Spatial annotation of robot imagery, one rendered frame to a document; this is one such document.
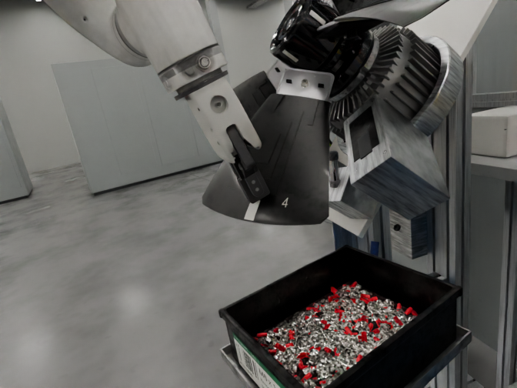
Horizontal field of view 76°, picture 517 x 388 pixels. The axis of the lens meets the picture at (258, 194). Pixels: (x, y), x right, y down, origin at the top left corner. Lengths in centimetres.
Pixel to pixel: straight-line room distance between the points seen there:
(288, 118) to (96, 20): 29
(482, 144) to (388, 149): 61
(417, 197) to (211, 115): 32
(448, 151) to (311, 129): 45
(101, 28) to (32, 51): 1231
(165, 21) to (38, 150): 1226
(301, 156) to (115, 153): 556
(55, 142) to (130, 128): 678
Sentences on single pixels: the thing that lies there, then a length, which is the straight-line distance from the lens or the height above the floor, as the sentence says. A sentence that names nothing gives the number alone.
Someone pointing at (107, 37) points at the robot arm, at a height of 121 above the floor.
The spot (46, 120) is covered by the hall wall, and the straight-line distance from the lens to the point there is 1260.
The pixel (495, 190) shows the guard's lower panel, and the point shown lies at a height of 69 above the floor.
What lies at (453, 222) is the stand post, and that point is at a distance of 94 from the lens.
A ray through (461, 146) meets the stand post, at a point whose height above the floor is 93.
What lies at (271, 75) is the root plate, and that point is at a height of 115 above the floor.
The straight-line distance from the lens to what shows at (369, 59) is 64.
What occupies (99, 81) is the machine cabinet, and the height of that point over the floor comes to 172.
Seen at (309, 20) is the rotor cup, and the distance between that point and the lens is 60.
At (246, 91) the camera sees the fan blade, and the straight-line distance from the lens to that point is 78.
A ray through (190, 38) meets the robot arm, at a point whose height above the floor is 118.
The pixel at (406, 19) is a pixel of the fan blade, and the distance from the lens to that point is 35.
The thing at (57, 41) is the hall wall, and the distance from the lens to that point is 1287.
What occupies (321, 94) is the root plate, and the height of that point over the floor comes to 110.
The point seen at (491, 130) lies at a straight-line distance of 105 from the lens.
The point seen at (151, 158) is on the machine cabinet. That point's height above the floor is 38.
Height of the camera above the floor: 111
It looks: 16 degrees down
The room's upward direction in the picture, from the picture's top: 10 degrees counter-clockwise
